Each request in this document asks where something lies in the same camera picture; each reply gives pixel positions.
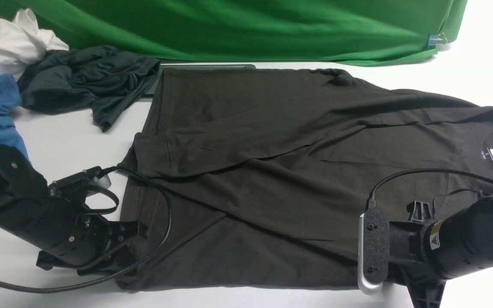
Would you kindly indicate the green backdrop cloth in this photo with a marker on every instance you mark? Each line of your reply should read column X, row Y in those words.
column 367, row 33

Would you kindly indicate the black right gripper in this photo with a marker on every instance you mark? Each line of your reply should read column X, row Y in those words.
column 409, row 262

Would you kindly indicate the dark gray long-sleeve shirt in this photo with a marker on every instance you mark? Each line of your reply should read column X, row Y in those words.
column 268, row 171

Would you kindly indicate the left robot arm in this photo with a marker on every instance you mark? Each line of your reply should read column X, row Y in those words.
column 19, row 215

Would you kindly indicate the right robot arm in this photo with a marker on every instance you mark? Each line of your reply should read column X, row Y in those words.
column 463, row 243

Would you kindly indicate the blue binder clip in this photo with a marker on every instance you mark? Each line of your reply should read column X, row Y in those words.
column 435, row 40

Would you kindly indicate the white crumpled shirt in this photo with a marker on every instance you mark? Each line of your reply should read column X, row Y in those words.
column 23, row 42

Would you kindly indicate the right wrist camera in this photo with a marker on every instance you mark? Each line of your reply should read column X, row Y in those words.
column 373, row 251

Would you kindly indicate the gray table cable hatch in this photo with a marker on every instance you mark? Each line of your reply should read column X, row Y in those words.
column 202, row 67

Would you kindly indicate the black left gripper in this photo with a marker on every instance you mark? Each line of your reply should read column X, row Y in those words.
column 89, row 244

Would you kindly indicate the dark teal crumpled shirt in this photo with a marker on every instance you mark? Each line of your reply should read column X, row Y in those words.
column 104, row 79

